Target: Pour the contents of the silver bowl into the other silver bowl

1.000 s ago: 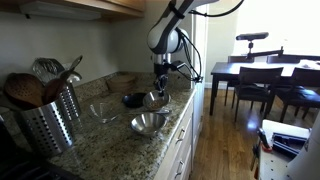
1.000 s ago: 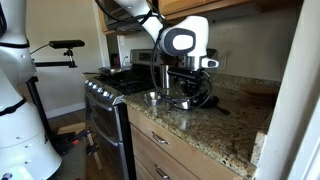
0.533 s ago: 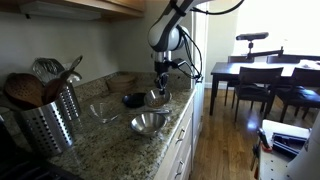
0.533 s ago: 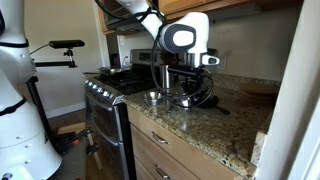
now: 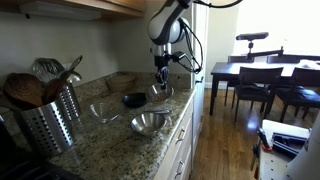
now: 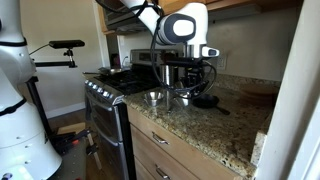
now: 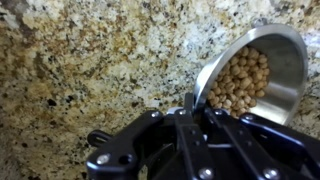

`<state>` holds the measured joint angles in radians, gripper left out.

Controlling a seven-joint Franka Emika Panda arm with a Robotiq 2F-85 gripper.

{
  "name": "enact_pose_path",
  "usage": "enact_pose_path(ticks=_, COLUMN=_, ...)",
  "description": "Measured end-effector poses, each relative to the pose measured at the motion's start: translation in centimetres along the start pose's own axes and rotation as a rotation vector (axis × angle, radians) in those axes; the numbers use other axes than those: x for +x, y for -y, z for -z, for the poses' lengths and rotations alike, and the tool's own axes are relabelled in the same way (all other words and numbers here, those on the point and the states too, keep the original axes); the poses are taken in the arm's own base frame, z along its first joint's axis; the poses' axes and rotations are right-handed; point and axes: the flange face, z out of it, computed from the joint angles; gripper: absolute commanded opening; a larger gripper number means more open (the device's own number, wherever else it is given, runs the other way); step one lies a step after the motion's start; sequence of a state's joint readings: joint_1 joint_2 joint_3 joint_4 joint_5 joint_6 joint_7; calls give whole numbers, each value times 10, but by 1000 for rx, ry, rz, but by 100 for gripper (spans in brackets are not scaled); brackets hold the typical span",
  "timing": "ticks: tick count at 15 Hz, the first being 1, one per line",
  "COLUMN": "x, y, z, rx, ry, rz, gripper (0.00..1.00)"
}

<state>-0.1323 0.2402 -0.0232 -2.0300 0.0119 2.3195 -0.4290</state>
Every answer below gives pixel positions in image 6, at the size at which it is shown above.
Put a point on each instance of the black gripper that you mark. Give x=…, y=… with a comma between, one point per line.
x=192, y=75

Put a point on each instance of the large silver bowl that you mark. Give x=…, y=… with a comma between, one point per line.
x=182, y=101

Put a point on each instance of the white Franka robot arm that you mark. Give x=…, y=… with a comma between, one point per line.
x=20, y=133

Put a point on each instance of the small silver bowl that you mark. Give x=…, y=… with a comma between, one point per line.
x=154, y=97

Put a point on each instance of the black cast iron skillet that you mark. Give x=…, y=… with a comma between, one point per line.
x=208, y=102

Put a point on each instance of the tall steel canister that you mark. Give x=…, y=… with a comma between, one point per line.
x=168, y=75

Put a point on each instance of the wooden base cabinet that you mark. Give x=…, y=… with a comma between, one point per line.
x=186, y=156

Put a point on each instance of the round wooden board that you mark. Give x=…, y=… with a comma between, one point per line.
x=259, y=97
x=258, y=88

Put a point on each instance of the steel frying pan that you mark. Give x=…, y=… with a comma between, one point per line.
x=111, y=71

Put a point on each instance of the stainless steel gas range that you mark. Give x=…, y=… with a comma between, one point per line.
x=106, y=123

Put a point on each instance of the steel range hood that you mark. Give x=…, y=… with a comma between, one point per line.
x=116, y=16

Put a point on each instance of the light plywood piece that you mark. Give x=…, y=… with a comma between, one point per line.
x=71, y=128

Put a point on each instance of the black orange bar clamp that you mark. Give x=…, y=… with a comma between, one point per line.
x=71, y=140

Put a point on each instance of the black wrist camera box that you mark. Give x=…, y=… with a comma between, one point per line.
x=176, y=62

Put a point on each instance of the white wall outlet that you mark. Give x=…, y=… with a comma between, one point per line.
x=223, y=62

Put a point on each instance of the wooden wall cabinet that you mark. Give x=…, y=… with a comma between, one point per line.
x=233, y=2

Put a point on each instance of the black stereo camera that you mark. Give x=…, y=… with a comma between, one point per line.
x=66, y=44

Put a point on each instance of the black camera stand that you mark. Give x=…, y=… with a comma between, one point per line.
x=50, y=63

